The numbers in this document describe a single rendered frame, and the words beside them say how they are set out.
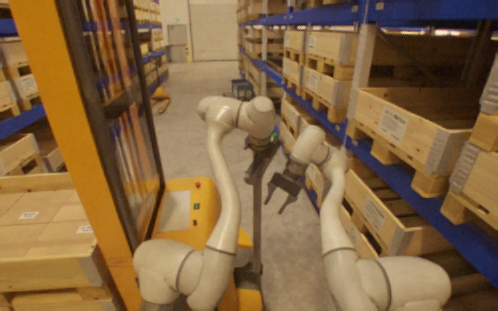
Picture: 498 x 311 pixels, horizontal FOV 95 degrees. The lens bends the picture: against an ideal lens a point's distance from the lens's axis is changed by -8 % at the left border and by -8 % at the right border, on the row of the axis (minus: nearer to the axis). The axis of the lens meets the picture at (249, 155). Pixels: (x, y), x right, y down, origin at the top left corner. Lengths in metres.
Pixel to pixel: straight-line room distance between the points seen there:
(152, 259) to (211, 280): 0.20
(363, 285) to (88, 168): 1.00
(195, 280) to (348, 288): 0.41
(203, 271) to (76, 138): 0.65
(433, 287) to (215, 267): 0.57
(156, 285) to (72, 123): 0.62
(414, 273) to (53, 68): 1.21
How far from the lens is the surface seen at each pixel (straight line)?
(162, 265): 0.82
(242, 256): 1.90
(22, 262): 1.55
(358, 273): 0.74
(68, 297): 1.70
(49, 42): 1.00
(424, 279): 0.80
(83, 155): 1.09
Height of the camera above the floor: 1.89
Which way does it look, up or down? 28 degrees down
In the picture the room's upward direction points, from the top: straight up
